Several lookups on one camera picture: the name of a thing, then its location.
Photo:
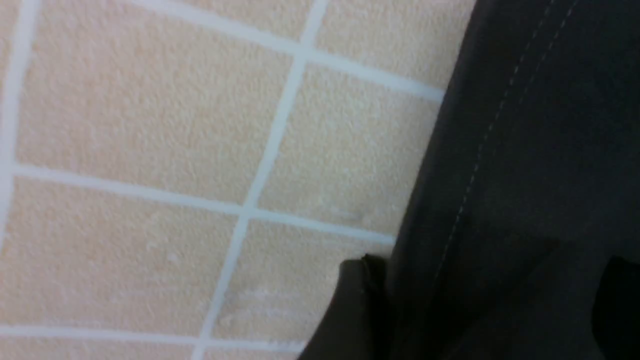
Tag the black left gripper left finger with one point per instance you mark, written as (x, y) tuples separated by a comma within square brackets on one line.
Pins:
[(356, 324)]

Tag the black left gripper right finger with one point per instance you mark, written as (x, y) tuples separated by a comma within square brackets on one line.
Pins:
[(616, 311)]

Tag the dark gray long-sleeve top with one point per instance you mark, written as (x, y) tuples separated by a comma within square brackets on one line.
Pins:
[(529, 186)]

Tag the checkered beige table cloth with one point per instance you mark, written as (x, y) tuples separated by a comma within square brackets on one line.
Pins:
[(180, 179)]

